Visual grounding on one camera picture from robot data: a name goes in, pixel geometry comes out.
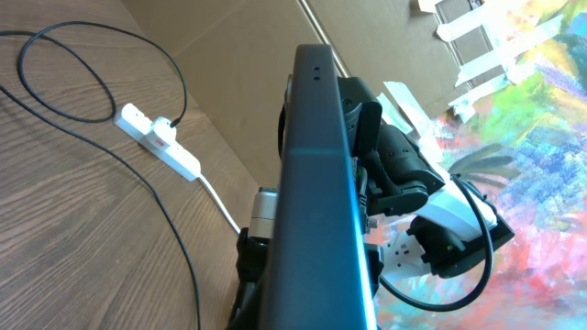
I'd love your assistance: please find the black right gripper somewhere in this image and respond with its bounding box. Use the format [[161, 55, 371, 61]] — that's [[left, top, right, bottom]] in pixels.
[[227, 226, 384, 330]]

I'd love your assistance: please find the Samsung Galaxy smartphone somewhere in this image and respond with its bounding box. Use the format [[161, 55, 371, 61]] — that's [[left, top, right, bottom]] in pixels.
[[259, 44, 377, 329]]

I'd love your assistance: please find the black charger cable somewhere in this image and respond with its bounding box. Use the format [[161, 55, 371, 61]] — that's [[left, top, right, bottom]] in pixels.
[[0, 20, 203, 330]]

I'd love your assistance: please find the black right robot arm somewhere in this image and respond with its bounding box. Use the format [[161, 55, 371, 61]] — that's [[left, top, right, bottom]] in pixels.
[[227, 74, 514, 329]]

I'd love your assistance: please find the white charger plug adapter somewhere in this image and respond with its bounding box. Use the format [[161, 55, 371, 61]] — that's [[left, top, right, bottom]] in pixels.
[[146, 117, 177, 149]]

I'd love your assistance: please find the white power strip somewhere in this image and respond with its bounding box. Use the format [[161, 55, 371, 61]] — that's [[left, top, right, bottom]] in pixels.
[[114, 104, 201, 182]]

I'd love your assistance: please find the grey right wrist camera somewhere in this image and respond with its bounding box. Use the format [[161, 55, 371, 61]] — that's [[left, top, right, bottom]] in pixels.
[[249, 187, 278, 239]]

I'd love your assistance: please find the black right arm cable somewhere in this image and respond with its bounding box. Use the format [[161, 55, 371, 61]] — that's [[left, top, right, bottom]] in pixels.
[[378, 173, 495, 314]]

